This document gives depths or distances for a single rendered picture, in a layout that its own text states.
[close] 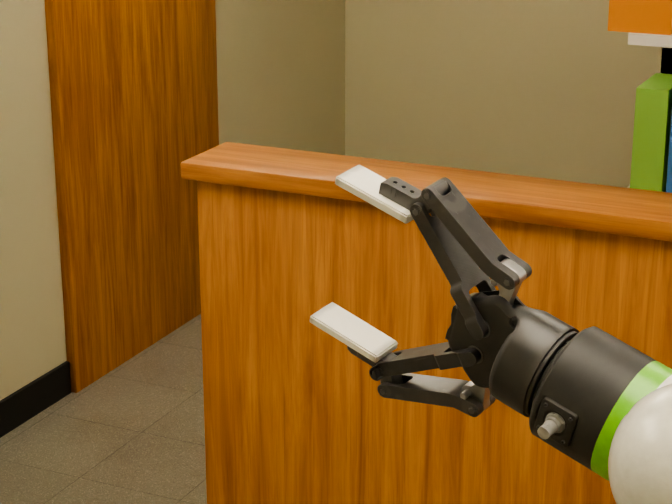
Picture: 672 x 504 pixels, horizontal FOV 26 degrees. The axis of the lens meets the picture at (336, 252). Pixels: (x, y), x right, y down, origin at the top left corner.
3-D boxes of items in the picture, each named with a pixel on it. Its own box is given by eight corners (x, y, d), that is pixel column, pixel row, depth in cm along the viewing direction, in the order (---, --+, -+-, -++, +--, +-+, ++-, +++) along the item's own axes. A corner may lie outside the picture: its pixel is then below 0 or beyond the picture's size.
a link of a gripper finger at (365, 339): (398, 341, 118) (397, 348, 119) (332, 300, 121) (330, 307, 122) (376, 356, 116) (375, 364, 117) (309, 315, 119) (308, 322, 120)
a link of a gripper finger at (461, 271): (472, 342, 109) (485, 337, 108) (401, 210, 108) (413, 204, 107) (500, 321, 111) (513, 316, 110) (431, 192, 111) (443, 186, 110)
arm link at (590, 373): (643, 429, 111) (678, 335, 106) (566, 504, 103) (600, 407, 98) (576, 389, 114) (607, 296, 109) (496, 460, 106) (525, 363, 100)
